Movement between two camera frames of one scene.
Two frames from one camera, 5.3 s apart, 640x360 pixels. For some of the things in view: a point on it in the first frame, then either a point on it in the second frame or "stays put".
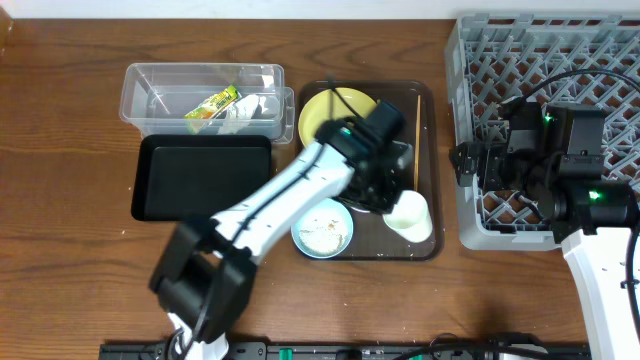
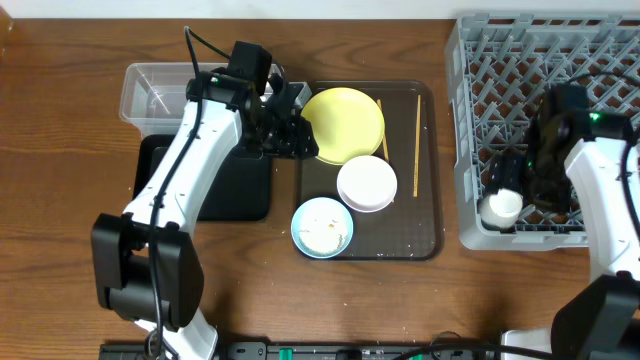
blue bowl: x=324 y=230 stays put
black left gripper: x=379 y=187 to x=292 y=138
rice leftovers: x=320 y=230 stays put
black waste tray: x=189 y=176 stays put
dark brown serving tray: x=420 y=106 stays put
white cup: x=410 y=217 to x=502 y=209
